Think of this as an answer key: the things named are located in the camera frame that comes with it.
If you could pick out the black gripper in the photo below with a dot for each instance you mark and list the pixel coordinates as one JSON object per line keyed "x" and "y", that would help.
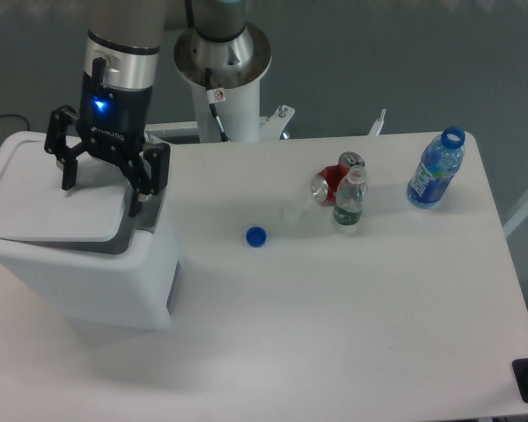
{"x": 111, "y": 126}

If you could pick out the white trash can lid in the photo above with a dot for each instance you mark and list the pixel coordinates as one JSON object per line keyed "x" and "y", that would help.
{"x": 34, "y": 209}

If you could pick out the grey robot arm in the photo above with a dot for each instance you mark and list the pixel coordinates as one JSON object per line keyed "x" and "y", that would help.
{"x": 124, "y": 39}

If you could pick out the white trash can body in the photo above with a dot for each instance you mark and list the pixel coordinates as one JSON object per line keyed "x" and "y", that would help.
{"x": 133, "y": 288}

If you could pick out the blue bottle cap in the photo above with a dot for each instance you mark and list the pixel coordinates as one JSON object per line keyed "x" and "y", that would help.
{"x": 256, "y": 236}

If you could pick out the clear bottle cap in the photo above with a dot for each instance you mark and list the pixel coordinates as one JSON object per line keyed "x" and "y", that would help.
{"x": 291, "y": 213}

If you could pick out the crushed red soda can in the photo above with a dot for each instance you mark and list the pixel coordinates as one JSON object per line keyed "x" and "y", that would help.
{"x": 324, "y": 184}

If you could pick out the clear green-label bottle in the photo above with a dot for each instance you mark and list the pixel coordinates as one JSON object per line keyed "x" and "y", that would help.
{"x": 349, "y": 197}

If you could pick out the blue drink bottle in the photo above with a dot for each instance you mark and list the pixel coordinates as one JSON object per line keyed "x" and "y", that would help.
{"x": 439, "y": 163}

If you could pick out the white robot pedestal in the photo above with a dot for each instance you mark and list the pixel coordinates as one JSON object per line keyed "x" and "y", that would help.
{"x": 224, "y": 79}

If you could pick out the white metal base frame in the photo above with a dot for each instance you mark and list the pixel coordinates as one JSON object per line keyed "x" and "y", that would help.
{"x": 187, "y": 132}

